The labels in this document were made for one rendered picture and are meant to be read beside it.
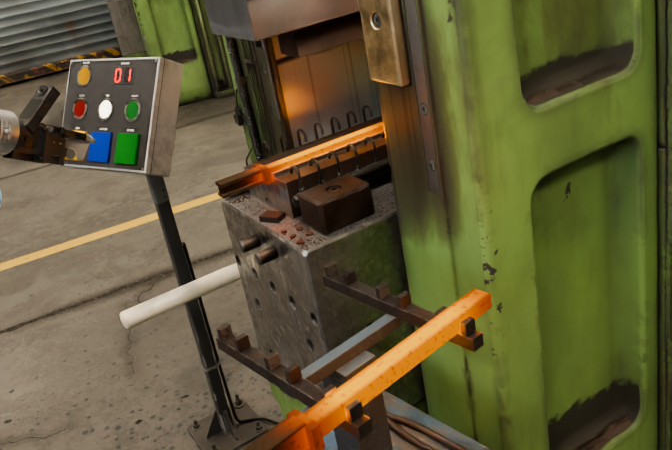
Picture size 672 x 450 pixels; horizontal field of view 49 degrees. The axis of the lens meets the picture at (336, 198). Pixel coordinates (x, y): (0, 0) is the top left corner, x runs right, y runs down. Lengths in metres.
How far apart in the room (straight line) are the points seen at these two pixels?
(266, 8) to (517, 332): 0.72
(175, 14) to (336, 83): 4.66
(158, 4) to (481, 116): 5.33
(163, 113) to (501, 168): 0.92
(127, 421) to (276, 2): 1.67
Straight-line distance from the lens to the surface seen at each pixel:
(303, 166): 1.51
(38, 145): 1.69
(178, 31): 6.38
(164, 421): 2.59
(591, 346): 1.62
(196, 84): 6.41
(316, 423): 0.88
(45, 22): 9.36
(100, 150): 1.92
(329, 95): 1.76
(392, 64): 1.22
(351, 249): 1.38
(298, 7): 1.40
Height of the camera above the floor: 1.51
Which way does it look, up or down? 23 degrees down
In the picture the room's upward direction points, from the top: 11 degrees counter-clockwise
